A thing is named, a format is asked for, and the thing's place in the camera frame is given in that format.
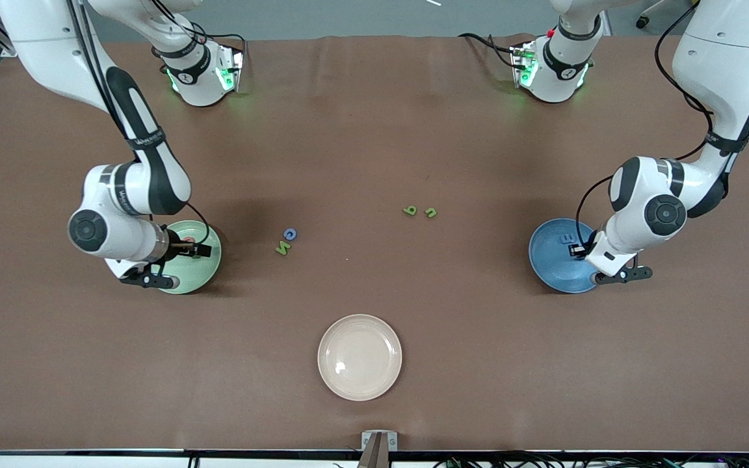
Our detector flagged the office chair caster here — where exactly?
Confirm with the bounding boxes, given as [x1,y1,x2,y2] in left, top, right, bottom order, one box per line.
[635,0,668,30]

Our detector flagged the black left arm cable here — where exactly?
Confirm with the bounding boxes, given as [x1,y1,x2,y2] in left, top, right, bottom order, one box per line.
[575,0,716,253]

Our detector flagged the black cable bundle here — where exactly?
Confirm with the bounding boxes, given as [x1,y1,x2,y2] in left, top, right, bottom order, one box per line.
[433,452,749,468]

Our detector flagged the beige plate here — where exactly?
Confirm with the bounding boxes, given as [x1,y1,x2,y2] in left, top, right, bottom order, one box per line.
[317,314,403,402]

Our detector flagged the brown table cover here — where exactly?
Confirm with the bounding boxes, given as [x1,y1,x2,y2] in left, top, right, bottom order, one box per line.
[0,34,749,452]

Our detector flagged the light green plate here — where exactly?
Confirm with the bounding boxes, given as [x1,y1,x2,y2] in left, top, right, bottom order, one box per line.
[153,220,222,294]

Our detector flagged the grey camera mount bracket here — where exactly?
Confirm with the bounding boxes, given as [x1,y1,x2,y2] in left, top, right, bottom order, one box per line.
[356,430,399,468]

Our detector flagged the black right base cable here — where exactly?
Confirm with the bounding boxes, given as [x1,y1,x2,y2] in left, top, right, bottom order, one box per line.
[153,0,247,72]

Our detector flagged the black base cable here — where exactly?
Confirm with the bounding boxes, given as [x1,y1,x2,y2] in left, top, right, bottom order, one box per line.
[153,0,247,72]
[458,32,528,69]

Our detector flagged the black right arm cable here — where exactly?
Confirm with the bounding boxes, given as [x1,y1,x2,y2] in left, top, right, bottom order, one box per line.
[66,0,213,246]

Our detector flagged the black left base cable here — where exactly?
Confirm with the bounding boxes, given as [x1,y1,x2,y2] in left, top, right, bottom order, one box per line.
[458,32,528,69]

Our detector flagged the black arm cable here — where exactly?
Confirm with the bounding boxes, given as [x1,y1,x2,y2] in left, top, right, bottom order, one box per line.
[575,0,716,253]
[66,0,213,246]

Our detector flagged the blue plate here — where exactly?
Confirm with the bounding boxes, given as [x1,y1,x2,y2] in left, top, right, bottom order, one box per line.
[529,218,599,294]

